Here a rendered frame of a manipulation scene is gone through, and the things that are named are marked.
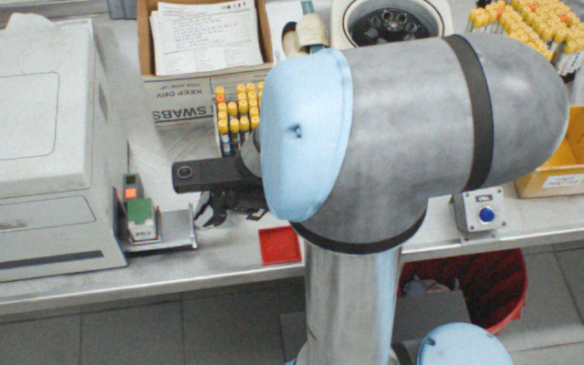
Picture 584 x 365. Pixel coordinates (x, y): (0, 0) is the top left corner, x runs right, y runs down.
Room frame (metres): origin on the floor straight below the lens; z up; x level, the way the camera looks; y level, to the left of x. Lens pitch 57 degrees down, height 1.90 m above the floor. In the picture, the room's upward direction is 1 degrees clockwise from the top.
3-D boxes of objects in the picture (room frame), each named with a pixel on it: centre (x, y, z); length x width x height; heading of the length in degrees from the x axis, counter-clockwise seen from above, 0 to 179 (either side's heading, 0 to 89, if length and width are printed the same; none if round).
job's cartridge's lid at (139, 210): (0.52, 0.24, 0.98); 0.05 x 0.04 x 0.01; 9
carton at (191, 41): (0.93, 0.17, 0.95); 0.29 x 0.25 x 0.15; 9
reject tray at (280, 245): (0.52, 0.02, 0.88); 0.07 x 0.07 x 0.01; 9
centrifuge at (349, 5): (0.92, -0.20, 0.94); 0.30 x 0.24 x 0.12; 0
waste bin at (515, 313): (0.69, -0.39, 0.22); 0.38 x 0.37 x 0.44; 99
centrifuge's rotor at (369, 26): (0.94, -0.20, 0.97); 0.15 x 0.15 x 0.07
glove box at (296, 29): (0.94, -0.02, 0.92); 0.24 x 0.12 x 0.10; 9
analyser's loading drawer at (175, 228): (0.52, 0.27, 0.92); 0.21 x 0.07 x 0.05; 99
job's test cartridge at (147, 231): (0.52, 0.24, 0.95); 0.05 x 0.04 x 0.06; 9
